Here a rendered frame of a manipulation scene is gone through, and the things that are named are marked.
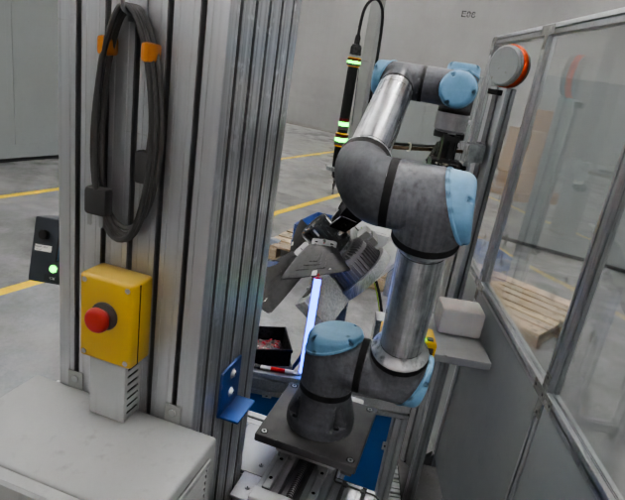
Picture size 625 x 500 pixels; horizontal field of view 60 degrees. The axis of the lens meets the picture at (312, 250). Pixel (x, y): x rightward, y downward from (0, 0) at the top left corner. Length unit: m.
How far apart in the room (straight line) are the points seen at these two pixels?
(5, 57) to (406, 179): 7.21
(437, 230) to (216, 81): 0.40
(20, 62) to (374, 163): 7.25
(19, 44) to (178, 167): 7.22
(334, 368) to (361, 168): 0.45
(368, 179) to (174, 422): 0.48
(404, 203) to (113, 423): 0.55
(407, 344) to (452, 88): 0.52
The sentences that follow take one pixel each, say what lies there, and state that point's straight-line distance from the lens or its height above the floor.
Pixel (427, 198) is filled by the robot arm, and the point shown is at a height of 1.62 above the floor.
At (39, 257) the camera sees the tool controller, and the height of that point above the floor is 1.14.
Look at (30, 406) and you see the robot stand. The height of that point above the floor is 1.23.
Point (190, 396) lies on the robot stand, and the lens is 0.87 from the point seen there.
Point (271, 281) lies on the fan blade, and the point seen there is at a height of 1.00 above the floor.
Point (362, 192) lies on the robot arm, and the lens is 0.85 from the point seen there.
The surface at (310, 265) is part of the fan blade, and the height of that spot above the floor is 1.17.
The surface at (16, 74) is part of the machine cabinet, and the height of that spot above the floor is 1.09.
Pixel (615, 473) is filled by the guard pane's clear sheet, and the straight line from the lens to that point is 1.45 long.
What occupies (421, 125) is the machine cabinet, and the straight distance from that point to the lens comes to 9.12.
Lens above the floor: 1.79
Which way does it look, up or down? 19 degrees down
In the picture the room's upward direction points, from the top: 9 degrees clockwise
